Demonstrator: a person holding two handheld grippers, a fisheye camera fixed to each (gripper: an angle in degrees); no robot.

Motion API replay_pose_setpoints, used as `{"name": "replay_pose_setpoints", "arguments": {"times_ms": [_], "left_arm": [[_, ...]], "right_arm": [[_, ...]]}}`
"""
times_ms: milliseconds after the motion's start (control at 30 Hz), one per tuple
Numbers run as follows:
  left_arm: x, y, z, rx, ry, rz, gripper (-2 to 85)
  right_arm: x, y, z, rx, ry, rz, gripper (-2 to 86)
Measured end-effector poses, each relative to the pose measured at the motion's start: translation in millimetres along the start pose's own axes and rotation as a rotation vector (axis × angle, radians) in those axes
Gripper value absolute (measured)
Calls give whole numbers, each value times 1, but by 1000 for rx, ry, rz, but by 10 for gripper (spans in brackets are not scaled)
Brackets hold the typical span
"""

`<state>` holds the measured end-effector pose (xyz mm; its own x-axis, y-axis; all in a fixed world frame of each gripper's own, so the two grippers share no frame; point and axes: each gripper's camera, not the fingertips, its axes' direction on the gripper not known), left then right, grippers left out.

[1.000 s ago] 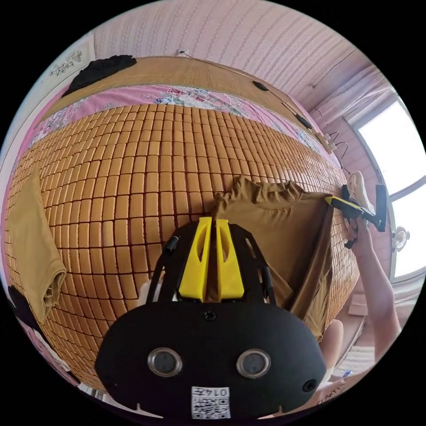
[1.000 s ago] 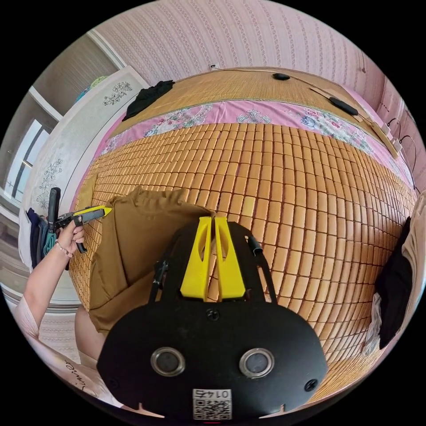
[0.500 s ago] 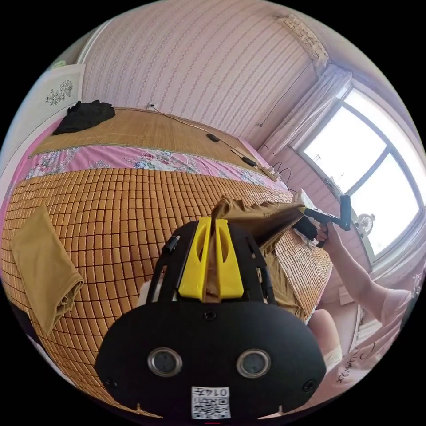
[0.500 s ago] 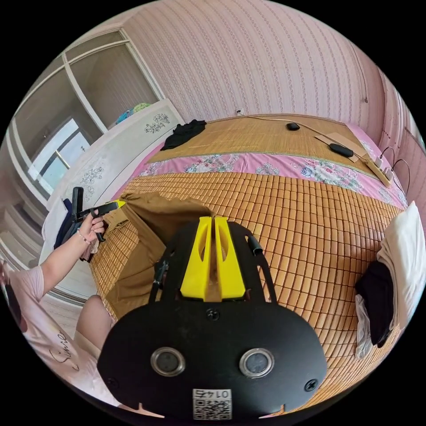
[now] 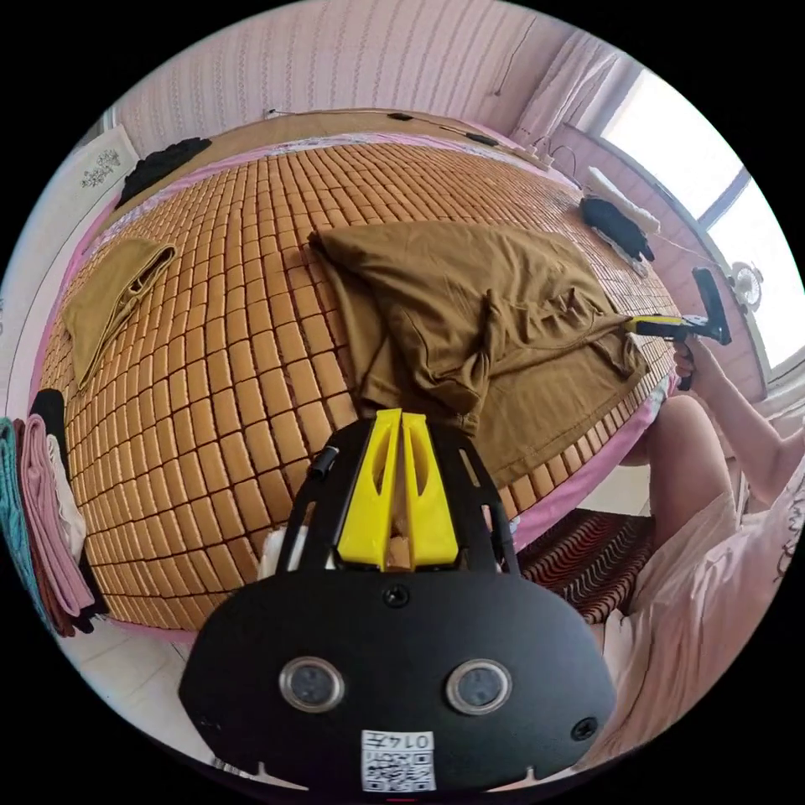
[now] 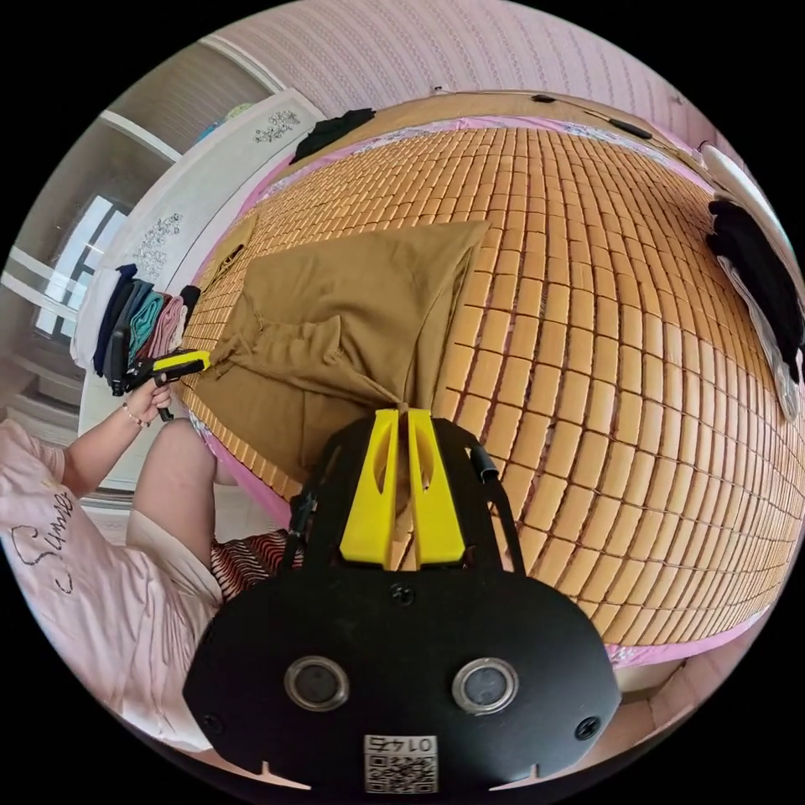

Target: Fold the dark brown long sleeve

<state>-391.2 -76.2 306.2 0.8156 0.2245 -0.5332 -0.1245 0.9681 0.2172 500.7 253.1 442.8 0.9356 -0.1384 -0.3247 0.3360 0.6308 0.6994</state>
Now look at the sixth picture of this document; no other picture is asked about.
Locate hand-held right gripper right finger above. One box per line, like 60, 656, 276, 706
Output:
407, 408, 468, 568

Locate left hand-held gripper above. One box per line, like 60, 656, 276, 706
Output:
124, 350, 212, 423

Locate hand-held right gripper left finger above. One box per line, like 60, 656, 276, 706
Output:
339, 408, 402, 567

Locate dark brown long sleeve shirt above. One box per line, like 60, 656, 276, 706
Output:
193, 218, 493, 486

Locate person's left forearm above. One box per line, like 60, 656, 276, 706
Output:
61, 403, 147, 499

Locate person's left hand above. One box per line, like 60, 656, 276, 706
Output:
124, 379, 172, 428

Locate pile of colourful clothes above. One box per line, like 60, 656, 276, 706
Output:
92, 262, 204, 380

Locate red striped cloth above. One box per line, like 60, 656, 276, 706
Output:
209, 529, 306, 606

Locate window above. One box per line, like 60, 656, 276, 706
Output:
0, 193, 134, 344

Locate white cupboard with flower print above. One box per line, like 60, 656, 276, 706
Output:
70, 86, 325, 378

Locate bed with woven mat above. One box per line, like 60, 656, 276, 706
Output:
180, 92, 805, 669

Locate person's body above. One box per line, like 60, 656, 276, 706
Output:
0, 416, 225, 754

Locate black garment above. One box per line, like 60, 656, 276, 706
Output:
288, 107, 377, 166

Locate pile of black grey clothes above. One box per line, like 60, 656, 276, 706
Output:
704, 198, 805, 423

